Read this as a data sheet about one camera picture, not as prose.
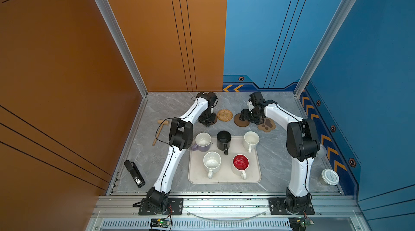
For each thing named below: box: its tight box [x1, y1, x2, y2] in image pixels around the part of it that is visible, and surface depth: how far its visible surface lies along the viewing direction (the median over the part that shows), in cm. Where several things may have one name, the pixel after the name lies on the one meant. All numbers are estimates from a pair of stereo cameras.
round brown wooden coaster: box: [233, 112, 250, 128], surface depth 104 cm
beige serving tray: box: [188, 136, 263, 185], surface depth 85 cm
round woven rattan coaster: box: [216, 109, 233, 122], surface depth 108 cm
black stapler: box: [124, 159, 146, 189], surface depth 82 cm
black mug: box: [216, 130, 232, 156], surface depth 89 cm
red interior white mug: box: [231, 153, 250, 180], surface depth 81 cm
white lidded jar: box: [319, 168, 340, 186], surface depth 77 cm
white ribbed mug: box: [203, 151, 222, 180], surface depth 82 cm
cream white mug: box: [243, 130, 260, 154], surface depth 88 cm
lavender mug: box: [191, 131, 212, 153], surface depth 89 cm
